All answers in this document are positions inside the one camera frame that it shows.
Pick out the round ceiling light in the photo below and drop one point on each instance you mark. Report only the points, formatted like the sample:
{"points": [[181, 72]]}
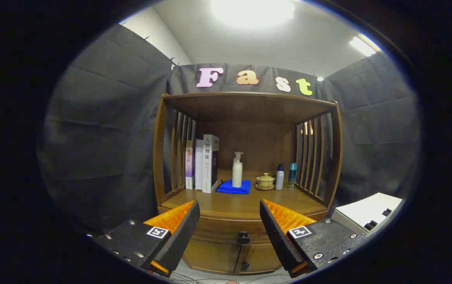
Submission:
{"points": [[251, 12]]}

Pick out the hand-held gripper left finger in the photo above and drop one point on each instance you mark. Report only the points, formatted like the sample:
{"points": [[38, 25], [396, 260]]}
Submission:
{"points": [[182, 232]]}

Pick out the teal bottle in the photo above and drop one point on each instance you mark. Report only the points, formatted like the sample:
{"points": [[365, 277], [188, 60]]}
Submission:
{"points": [[292, 175]]}

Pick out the rectangular ceiling light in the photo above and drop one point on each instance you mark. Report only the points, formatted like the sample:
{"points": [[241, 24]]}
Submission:
{"points": [[362, 46]]}

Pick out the wooden cabinet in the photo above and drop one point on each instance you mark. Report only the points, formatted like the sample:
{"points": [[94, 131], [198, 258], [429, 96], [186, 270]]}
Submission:
{"points": [[249, 138]]}

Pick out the white filing cabinet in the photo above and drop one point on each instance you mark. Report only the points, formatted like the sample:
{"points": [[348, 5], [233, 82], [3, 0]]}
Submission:
{"points": [[364, 209]]}

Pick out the blue folded cloth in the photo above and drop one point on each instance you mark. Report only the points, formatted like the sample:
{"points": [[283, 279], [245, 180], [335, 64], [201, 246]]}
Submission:
{"points": [[228, 188]]}

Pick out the purple book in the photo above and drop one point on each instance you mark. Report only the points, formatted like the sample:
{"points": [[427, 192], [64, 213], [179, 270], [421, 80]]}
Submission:
{"points": [[189, 165]]}

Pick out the white bottle with blue cap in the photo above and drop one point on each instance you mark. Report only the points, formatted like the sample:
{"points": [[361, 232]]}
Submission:
{"points": [[279, 181]]}

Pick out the wooden drawer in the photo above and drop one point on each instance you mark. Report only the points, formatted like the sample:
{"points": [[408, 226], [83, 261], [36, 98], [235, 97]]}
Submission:
{"points": [[226, 230]]}

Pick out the wooden countertop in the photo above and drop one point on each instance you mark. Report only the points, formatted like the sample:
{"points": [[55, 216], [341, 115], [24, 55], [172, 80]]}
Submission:
{"points": [[234, 205]]}

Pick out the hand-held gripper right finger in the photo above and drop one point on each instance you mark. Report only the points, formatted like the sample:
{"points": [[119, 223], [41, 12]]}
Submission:
{"points": [[275, 236]]}

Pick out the thin white book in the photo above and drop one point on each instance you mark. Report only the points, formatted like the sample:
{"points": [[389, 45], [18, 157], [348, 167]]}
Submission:
{"points": [[199, 169]]}

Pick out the white pump bottle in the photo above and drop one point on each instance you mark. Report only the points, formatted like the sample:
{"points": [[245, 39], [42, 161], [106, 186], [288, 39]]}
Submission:
{"points": [[237, 173]]}

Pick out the beige lidded teacup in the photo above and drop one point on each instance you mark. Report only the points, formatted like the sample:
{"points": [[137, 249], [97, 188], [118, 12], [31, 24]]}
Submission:
{"points": [[265, 182]]}

